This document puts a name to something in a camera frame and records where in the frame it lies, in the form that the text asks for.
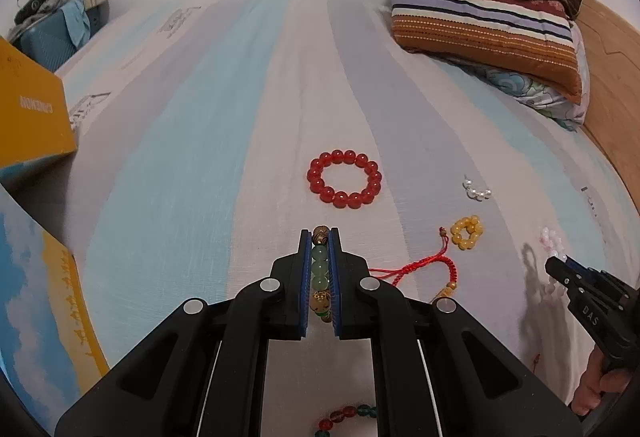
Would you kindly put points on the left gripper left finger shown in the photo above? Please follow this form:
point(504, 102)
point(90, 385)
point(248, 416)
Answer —
point(202, 370)

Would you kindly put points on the right hand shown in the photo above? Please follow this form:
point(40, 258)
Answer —
point(594, 383)

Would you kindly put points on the yellow cardboard box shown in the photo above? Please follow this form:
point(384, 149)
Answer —
point(35, 124)

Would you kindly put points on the teal suitcase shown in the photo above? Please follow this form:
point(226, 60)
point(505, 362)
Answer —
point(53, 38)

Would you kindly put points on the wooden headboard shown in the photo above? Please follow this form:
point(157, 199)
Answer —
point(612, 122)

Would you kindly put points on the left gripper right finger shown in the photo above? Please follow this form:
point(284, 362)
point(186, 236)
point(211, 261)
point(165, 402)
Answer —
point(437, 370)

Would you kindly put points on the striped red orange pillow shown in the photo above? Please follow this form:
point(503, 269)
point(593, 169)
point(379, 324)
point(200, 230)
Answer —
point(529, 37)

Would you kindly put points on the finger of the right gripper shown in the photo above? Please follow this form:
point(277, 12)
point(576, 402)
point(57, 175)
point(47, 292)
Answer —
point(580, 265)
point(557, 270)

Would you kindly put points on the floral light pillow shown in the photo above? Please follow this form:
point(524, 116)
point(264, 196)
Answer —
point(535, 94)

